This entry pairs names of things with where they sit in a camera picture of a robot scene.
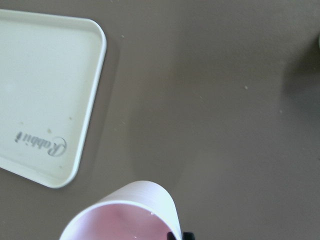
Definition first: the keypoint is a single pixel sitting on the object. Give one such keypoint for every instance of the cream plastic tray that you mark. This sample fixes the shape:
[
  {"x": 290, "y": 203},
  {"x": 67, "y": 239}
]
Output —
[{"x": 50, "y": 68}]

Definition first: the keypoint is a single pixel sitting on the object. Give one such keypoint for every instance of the pink plastic cup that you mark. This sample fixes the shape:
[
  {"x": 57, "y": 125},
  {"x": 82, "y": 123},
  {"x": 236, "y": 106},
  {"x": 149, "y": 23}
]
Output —
[{"x": 141, "y": 210}]

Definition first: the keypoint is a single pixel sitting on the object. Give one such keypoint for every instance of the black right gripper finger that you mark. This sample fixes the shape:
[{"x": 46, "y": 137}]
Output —
[{"x": 185, "y": 236}]

